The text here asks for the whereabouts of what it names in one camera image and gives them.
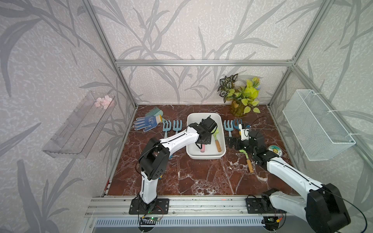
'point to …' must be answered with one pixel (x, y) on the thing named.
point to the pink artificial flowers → (105, 102)
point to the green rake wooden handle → (214, 134)
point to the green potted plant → (244, 99)
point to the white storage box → (217, 148)
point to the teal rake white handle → (166, 130)
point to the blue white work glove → (147, 123)
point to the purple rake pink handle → (202, 150)
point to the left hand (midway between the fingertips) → (206, 140)
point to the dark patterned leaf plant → (226, 85)
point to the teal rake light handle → (228, 128)
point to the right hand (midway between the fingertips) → (232, 136)
